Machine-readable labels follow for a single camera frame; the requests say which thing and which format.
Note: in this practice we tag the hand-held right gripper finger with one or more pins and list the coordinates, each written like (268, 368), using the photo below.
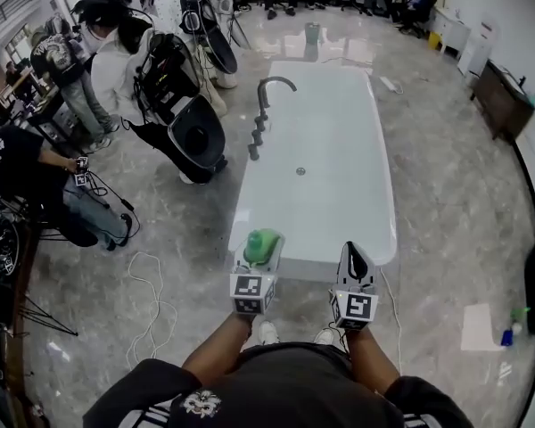
(371, 269)
(344, 266)

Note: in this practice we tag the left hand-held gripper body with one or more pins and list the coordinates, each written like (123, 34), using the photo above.
(249, 293)

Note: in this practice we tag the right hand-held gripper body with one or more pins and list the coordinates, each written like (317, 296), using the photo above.
(354, 307)

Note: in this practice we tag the green cleaner bottle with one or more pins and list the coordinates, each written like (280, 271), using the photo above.
(260, 243)

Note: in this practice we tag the person's right forearm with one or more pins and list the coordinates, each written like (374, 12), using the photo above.
(371, 360)

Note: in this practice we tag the person's left forearm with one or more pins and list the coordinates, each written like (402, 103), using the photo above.
(218, 350)

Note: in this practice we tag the blue bottle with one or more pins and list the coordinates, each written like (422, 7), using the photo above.
(509, 337)

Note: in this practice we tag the person's white left shoe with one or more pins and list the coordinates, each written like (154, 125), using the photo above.
(267, 331)

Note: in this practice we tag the person's white shoe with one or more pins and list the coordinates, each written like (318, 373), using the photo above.
(324, 337)
(267, 331)

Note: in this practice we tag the person's white right shoe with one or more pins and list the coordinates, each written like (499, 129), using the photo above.
(324, 337)

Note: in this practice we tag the chrome bathtub drain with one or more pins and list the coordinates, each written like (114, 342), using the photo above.
(300, 170)

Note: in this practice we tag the black faucet knob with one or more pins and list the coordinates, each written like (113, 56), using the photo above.
(261, 124)
(257, 137)
(253, 151)

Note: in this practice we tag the person's black printed shirt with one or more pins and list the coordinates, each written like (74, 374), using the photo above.
(285, 390)

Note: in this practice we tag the white bathtub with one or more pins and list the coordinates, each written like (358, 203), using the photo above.
(325, 150)

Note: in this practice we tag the white paper sheet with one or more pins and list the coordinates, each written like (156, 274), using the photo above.
(479, 328)

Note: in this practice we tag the black curved faucet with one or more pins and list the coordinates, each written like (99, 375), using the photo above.
(267, 88)

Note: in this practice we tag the white power strip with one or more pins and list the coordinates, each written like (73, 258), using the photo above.
(389, 84)

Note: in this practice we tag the black tripod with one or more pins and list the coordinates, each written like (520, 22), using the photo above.
(40, 317)

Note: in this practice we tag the dark wooden cabinet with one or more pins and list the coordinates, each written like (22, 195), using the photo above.
(501, 101)

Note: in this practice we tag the green waste bin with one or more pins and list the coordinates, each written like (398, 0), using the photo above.
(312, 32)

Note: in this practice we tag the yellow waste bin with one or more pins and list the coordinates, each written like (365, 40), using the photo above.
(434, 41)

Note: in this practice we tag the white standing air conditioner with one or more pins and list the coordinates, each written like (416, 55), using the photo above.
(479, 47)

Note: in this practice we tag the white low cabinet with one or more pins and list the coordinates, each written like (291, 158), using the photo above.
(452, 29)

